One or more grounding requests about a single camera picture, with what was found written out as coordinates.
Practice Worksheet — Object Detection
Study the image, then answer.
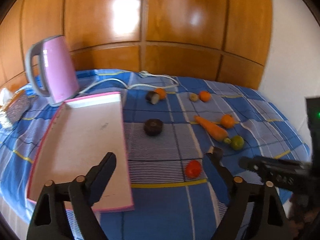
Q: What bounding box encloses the orange carrot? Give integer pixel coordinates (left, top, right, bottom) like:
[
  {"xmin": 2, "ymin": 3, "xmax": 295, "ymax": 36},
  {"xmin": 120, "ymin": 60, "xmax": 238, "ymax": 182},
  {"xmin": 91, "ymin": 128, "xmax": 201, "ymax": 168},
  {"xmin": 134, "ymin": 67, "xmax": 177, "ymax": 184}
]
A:
[{"xmin": 194, "ymin": 115, "xmax": 231, "ymax": 144}]

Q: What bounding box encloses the white kettle power cable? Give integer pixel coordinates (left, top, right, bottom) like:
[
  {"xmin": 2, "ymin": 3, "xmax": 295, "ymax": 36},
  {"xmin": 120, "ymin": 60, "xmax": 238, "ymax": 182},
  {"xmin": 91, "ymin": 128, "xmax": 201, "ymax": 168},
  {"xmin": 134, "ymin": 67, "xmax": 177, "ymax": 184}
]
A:
[{"xmin": 77, "ymin": 70, "xmax": 180, "ymax": 96}]

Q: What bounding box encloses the orange mandarin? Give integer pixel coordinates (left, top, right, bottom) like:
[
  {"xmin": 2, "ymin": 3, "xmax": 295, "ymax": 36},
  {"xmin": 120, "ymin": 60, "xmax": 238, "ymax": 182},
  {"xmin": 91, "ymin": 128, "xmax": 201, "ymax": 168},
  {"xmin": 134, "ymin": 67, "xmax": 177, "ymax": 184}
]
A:
[
  {"xmin": 154, "ymin": 88, "xmax": 167, "ymax": 100},
  {"xmin": 199, "ymin": 90, "xmax": 211, "ymax": 102},
  {"xmin": 220, "ymin": 114, "xmax": 235, "ymax": 129}
]

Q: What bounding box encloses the pink electric kettle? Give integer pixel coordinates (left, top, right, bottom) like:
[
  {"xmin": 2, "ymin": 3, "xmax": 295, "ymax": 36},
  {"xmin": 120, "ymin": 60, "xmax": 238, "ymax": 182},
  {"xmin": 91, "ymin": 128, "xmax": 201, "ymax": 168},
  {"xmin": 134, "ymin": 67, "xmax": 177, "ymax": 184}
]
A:
[{"xmin": 25, "ymin": 35, "xmax": 80, "ymax": 106}]

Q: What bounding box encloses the blue plaid bed cover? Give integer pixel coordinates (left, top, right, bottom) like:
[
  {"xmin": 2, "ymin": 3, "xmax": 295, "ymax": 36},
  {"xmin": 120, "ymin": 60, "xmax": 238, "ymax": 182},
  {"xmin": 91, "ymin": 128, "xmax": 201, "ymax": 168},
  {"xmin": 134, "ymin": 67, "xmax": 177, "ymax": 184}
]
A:
[{"xmin": 0, "ymin": 68, "xmax": 311, "ymax": 240}]

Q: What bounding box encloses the orange mandarin beside kiwi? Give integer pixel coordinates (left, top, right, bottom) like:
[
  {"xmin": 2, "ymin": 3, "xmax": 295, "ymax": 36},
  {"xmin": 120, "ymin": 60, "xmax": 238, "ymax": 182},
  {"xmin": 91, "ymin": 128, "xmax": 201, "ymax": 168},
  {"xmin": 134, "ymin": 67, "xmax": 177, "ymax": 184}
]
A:
[{"xmin": 199, "ymin": 90, "xmax": 211, "ymax": 102}]

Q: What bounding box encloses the brown kiwi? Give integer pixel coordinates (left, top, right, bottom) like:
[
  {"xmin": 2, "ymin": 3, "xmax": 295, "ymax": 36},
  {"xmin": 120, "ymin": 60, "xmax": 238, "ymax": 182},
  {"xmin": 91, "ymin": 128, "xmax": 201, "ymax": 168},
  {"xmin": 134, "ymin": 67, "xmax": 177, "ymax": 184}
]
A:
[{"xmin": 189, "ymin": 93, "xmax": 199, "ymax": 102}]

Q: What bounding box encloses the wooden wardrobe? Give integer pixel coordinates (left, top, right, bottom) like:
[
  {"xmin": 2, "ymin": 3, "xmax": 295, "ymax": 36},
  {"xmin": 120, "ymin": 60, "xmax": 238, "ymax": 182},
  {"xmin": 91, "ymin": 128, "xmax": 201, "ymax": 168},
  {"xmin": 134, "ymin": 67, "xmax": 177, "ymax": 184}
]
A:
[{"xmin": 1, "ymin": 0, "xmax": 272, "ymax": 90}]

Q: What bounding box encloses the pink white tray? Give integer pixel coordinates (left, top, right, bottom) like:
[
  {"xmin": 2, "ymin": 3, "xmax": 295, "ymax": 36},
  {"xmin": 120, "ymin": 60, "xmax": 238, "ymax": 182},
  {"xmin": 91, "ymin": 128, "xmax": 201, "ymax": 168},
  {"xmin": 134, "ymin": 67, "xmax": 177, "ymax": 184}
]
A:
[{"xmin": 27, "ymin": 92, "xmax": 134, "ymax": 212}]

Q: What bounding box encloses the red tomato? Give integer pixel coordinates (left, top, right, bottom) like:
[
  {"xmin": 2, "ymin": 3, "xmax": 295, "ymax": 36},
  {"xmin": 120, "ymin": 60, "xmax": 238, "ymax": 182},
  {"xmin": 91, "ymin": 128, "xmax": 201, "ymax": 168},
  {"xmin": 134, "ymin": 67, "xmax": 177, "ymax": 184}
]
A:
[{"xmin": 185, "ymin": 160, "xmax": 202, "ymax": 179}]

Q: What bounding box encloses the dark sushi roll piece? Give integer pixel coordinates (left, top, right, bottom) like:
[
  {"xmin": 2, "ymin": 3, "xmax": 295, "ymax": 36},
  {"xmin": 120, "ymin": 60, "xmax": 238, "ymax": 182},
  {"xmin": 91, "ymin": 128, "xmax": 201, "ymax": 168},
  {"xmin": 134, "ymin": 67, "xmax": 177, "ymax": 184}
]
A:
[{"xmin": 145, "ymin": 91, "xmax": 160, "ymax": 105}]

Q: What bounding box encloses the green lime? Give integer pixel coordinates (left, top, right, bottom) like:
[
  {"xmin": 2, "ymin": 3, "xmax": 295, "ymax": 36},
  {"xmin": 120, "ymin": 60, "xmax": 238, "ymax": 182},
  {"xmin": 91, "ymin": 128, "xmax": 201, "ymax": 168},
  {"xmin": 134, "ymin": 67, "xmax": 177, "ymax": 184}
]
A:
[{"xmin": 230, "ymin": 135, "xmax": 244, "ymax": 151}]

